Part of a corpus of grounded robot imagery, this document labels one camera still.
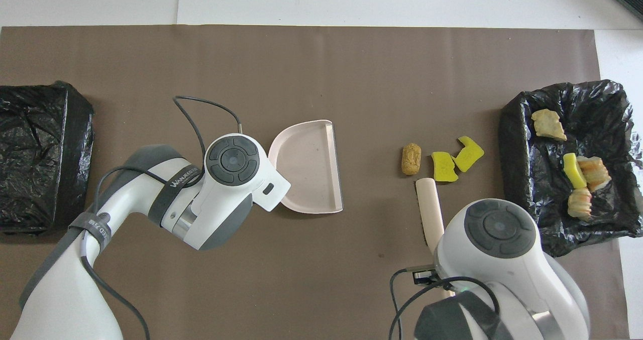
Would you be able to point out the squarish yellow sponge piece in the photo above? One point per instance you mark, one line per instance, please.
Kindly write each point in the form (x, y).
(444, 168)

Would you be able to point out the pale green toy dumpling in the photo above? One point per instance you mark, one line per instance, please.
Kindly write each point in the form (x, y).
(547, 125)
(596, 174)

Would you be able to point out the beige plastic dustpan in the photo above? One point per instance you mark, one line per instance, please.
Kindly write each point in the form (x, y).
(309, 166)

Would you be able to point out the striped orange toy croissant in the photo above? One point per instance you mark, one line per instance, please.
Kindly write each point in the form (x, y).
(579, 204)

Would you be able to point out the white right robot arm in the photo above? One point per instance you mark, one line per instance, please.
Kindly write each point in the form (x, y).
(497, 269)

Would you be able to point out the notched yellow sponge piece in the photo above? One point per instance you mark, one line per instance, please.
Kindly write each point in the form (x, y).
(469, 154)

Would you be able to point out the black bin with smooth bag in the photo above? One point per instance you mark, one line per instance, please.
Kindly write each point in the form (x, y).
(30, 189)

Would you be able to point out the curved yellow sponge piece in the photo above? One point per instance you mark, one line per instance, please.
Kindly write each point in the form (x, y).
(573, 172)

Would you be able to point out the brown paper table mat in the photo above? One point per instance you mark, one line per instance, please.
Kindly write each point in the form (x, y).
(321, 69)

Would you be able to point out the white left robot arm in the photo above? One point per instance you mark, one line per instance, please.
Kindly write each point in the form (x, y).
(221, 199)

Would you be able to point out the brown cork nugget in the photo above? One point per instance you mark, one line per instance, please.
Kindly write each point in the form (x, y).
(411, 159)

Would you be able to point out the black bin with crumpled bag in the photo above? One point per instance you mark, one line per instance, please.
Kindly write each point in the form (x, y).
(522, 179)

